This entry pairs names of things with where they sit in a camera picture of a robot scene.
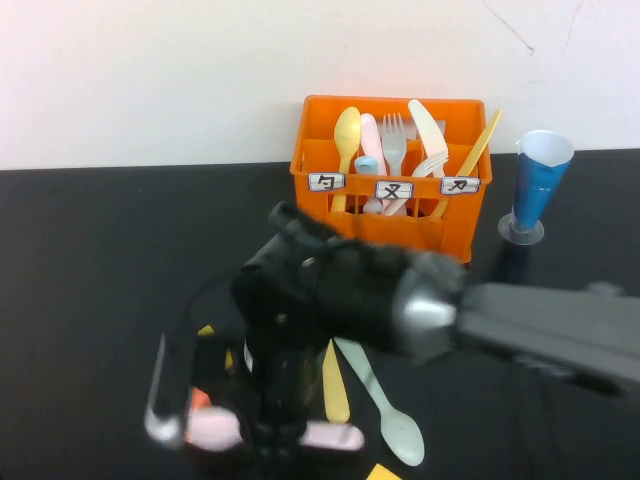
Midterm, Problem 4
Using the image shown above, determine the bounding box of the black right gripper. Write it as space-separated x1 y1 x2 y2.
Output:
239 339 326 480

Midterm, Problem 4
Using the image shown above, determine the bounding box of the pale pink plastic spoon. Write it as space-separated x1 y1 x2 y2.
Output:
187 407 366 451

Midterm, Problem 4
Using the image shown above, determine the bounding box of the pale yellow plastic fork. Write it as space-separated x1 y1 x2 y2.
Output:
322 339 351 424

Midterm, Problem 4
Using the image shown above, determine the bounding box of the pale green plastic spoon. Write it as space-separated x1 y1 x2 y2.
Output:
333 337 426 468

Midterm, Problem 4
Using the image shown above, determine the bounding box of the orange plastic cutlery crate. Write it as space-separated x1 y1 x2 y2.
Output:
291 94 494 265

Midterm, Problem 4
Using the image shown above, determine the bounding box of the yellow block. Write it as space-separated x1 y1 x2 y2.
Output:
367 462 404 480

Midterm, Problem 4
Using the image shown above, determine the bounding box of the yellow cube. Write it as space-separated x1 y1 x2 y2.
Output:
197 324 235 374

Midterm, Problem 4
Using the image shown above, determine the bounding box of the white spoon character label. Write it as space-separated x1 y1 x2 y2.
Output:
307 172 348 193

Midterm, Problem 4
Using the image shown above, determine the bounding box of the white fork character label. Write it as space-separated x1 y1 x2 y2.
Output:
375 180 416 201

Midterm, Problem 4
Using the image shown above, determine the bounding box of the grey-green plastic fork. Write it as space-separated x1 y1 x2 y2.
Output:
382 112 409 176

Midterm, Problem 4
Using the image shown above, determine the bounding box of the white knife character label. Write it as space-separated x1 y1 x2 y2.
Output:
440 176 482 196

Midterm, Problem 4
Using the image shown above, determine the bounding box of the white plastic fork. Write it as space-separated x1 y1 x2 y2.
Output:
411 149 450 179

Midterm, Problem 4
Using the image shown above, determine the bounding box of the yellow plastic spoon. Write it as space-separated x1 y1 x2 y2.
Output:
331 106 363 214

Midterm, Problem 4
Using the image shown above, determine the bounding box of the pink plastic utensil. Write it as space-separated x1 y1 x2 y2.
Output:
359 113 407 217

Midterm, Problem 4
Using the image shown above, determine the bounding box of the blue cone cup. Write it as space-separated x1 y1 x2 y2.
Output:
498 129 575 246

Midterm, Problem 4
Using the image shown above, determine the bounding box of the blue paper cone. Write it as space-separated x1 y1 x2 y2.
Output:
514 129 575 229

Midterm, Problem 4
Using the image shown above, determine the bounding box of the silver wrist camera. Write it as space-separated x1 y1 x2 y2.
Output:
143 332 186 449

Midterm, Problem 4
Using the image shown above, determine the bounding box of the blue-handled white utensil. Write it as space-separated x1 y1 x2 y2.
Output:
354 155 384 215

